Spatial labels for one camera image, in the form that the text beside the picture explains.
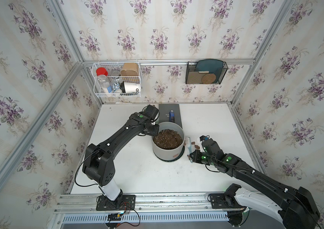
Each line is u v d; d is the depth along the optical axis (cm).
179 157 86
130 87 93
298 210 38
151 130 75
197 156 70
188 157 87
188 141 84
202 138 76
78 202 75
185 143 83
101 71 91
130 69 89
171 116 102
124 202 73
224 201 66
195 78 98
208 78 98
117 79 94
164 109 108
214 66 95
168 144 85
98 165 44
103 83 90
